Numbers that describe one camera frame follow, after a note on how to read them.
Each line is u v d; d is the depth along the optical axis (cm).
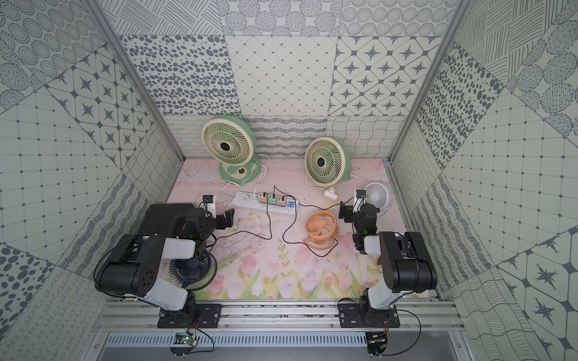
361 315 68
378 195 93
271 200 95
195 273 76
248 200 101
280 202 96
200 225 74
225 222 87
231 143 93
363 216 74
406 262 47
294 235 92
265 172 112
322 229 86
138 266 45
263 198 96
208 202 82
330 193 104
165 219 90
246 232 94
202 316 73
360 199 84
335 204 102
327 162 102
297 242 91
